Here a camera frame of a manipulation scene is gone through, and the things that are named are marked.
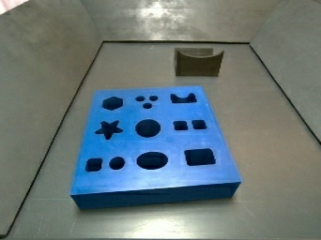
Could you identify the black curved holder stand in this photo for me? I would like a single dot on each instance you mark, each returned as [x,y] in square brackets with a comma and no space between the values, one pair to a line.
[196,62]

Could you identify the blue shape sorting board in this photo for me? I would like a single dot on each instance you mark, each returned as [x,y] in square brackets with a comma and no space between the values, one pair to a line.
[152,149]

